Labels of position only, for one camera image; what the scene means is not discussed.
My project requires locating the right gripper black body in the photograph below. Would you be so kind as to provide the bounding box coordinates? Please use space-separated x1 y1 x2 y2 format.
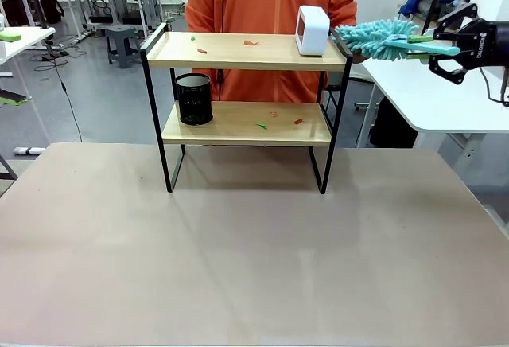
457 18 499 71

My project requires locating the teal microfiber duster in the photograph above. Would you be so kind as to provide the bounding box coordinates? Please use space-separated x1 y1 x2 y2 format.
333 19 461 63

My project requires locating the white cube clock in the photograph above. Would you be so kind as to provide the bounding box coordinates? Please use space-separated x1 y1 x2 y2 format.
294 5 332 57

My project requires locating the black mesh pen holder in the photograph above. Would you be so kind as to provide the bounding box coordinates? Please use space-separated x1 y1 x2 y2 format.
175 73 214 127

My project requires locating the two-tier wood metal shelf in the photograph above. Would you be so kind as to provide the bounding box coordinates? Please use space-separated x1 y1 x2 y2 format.
139 22 354 196

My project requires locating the black box under table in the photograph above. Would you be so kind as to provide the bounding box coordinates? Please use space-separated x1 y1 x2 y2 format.
369 97 419 150

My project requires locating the person in orange hoodie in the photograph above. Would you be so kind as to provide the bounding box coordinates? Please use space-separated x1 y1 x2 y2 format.
185 0 361 104

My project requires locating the grey plastic stool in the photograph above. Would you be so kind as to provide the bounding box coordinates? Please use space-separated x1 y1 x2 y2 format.
104 25 142 70

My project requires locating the black backpack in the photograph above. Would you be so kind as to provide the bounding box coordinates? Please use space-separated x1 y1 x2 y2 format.
39 0 65 25

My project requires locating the small white side table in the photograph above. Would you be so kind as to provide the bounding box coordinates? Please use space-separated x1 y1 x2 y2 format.
0 25 56 66

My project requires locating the black green-edged board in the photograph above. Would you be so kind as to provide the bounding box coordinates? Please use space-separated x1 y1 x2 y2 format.
0 88 31 107

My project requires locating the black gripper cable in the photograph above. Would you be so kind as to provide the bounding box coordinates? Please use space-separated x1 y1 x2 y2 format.
478 67 509 108

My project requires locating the black floor cable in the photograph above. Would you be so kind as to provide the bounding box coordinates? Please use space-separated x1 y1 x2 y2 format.
44 40 84 143

